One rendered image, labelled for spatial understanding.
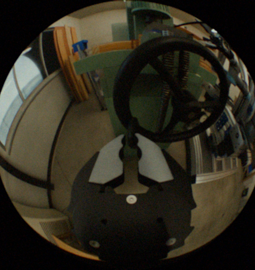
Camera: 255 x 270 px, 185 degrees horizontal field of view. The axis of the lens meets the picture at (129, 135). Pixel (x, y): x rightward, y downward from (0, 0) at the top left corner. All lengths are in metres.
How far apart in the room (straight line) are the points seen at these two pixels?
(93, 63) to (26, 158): 1.12
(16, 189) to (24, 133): 0.66
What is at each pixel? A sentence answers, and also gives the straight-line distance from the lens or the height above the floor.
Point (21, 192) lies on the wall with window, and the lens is 1.23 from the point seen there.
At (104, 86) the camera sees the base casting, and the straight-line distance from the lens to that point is 0.35.
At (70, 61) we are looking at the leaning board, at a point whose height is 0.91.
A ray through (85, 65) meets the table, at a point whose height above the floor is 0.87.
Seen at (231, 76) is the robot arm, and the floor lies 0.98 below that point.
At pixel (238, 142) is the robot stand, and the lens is 0.61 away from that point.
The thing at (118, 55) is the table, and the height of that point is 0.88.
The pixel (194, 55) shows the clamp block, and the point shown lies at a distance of 0.26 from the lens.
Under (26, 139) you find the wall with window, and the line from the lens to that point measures 1.21.
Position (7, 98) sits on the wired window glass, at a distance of 1.29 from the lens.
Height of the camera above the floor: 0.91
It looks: 58 degrees down
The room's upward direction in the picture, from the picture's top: 4 degrees counter-clockwise
